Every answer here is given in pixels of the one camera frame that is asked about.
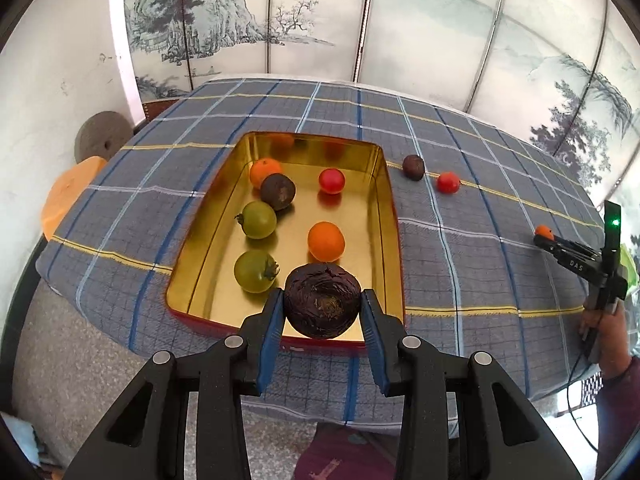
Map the maroon cloth below table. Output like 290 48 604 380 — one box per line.
293 422 399 480

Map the dark purple fruit in tray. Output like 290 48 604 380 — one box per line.
259 174 296 211

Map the dark purple wrinkled fruit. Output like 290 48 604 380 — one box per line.
282 263 361 339

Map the person's hand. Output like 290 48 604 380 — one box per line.
580 300 631 380

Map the dark sleeve forearm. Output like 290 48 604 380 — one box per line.
596 356 640 479

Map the small red tomato on cloth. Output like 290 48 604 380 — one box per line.
436 171 461 195

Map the dark purple fruit far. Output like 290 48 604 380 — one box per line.
402 154 425 182

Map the blue plaid tablecloth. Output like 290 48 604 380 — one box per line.
37 78 604 400

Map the green tomato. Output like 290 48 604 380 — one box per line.
233 249 280 294
235 200 277 240

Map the orange plastic stool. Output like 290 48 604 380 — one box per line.
40 156 107 240

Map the orange tangerine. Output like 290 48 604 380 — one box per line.
307 221 346 262
535 224 554 240
248 157 283 190

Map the painted landscape folding screen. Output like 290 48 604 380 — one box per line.
122 0 639 208

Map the green tomato in tray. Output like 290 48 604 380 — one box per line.
235 200 277 240

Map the gold rectangular tin tray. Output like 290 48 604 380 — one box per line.
165 131 405 336

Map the round grey millstone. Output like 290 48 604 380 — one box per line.
74 110 134 162

